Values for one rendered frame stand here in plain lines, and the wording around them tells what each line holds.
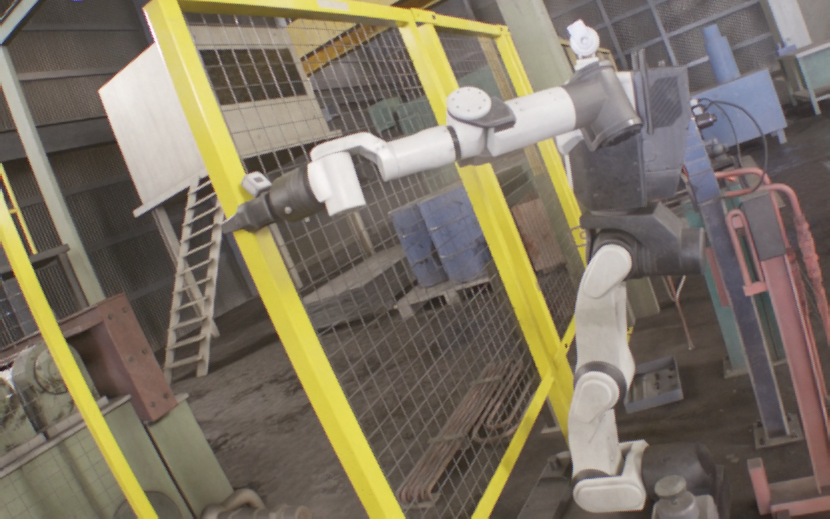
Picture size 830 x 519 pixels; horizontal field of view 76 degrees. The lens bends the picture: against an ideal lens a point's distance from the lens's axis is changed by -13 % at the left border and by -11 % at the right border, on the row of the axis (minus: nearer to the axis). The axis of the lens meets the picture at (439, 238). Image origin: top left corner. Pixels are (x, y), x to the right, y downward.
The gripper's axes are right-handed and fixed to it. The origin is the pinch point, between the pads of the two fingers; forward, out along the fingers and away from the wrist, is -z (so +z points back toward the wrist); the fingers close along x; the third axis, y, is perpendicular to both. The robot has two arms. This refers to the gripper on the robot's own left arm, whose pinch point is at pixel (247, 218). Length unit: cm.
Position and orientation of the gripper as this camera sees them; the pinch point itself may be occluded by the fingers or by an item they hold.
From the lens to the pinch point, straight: 118.1
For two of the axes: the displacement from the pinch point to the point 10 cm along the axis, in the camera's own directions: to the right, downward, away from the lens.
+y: -3.8, -9.2, -1.1
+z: 8.4, -2.9, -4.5
